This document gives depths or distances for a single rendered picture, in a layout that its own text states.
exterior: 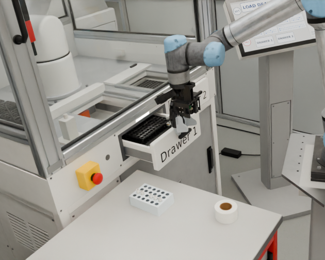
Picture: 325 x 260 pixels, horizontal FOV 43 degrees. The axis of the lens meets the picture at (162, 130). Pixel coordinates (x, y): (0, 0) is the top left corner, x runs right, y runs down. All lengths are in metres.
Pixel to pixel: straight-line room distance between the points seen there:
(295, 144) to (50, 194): 0.94
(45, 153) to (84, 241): 0.29
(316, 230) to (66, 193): 0.89
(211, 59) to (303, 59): 1.79
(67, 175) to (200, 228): 0.46
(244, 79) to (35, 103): 2.32
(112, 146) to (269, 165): 1.27
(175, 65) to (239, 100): 2.12
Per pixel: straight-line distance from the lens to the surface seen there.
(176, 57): 1.32
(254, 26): 1.35
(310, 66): 3.02
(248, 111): 3.41
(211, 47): 1.29
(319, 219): 1.57
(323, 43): 1.20
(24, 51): 1.19
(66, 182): 1.37
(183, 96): 1.38
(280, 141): 2.47
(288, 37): 2.15
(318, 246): 1.65
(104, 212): 1.41
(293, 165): 1.54
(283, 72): 2.29
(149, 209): 1.35
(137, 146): 1.47
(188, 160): 1.94
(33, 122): 1.23
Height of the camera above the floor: 1.61
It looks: 27 degrees down
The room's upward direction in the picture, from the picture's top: 8 degrees counter-clockwise
